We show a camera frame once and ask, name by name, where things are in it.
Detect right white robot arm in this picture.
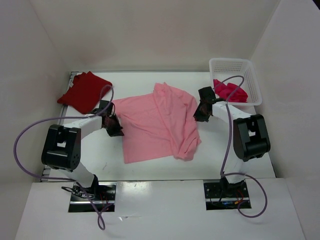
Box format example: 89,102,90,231
193,98,271,197

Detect magenta t-shirt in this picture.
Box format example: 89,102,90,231
213,79,248,103

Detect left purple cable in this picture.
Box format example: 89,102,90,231
13,84,116,231

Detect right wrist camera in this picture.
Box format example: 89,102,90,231
198,86,216,102

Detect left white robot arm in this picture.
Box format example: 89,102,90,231
41,114,124,200

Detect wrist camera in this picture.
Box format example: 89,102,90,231
91,100,115,117
198,86,216,102

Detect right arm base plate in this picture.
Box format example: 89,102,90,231
203,179,252,211

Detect dark red t-shirt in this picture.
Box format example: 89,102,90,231
57,71,113,115

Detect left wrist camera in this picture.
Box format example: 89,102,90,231
91,100,115,117

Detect light pink t-shirt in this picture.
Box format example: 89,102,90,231
113,83,201,164

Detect white plastic basket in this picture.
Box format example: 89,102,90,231
209,58,262,107

